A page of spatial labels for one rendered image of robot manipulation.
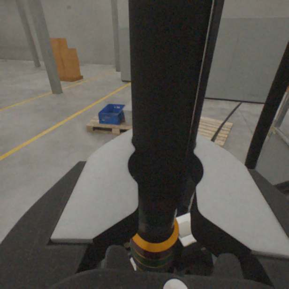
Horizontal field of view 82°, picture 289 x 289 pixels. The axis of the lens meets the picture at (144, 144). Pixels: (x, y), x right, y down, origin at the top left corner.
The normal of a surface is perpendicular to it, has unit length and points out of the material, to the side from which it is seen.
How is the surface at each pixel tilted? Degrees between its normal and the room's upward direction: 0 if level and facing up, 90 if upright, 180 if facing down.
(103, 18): 90
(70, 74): 90
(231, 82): 90
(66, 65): 90
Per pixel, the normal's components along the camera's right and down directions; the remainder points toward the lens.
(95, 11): -0.29, 0.51
